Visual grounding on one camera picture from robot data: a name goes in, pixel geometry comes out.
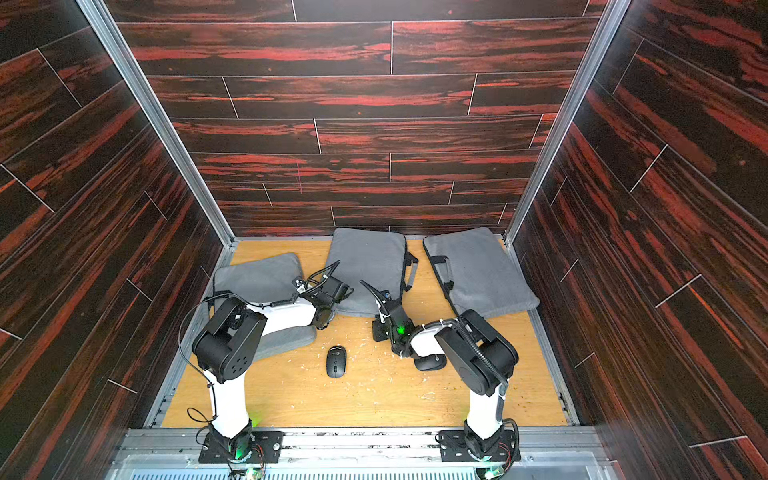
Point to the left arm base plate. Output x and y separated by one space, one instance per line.
262 447

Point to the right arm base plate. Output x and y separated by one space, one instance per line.
462 445

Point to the black computer mouse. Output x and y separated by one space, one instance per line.
430 362
336 362

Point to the aluminium front rail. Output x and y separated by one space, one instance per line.
364 453

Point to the grey laptop bag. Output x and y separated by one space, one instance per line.
264 294
379 258
475 273

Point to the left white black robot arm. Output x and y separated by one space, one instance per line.
227 345

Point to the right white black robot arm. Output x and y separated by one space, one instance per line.
482 357

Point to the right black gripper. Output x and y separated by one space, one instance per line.
384 307

